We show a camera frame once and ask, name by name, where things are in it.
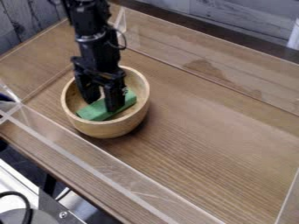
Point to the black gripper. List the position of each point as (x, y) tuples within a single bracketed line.
[(96, 68)]

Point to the green rectangular block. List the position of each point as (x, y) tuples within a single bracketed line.
[(96, 111)]

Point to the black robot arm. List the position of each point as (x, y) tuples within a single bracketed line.
[(88, 16)]

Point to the brown wooden bowl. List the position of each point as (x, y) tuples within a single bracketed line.
[(120, 123)]

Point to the clear acrylic front barrier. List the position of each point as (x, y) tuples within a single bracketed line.
[(104, 180)]

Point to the clear acrylic corner bracket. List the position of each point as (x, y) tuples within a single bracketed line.
[(120, 23)]

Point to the grey metal bracket with screw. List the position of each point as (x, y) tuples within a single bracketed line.
[(52, 212)]

